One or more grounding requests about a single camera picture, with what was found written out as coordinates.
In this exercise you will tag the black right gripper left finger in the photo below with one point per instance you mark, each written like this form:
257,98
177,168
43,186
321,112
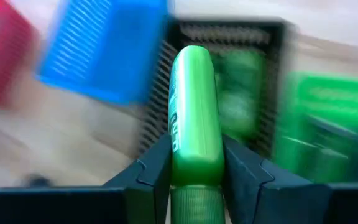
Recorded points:
73,205

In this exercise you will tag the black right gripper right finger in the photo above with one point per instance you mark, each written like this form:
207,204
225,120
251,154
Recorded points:
291,202

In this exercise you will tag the green plastic toiletry bottle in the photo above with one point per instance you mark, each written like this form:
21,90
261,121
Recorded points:
196,124
239,99

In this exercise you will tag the green slotted plastic basket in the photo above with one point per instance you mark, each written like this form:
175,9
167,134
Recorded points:
331,124

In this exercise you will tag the black slotted plastic basket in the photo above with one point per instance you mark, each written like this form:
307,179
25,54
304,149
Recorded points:
272,93

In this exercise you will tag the blue slotted plastic basket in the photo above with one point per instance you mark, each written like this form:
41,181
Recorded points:
113,53

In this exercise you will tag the red slotted plastic basket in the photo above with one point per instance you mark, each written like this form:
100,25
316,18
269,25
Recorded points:
2,56

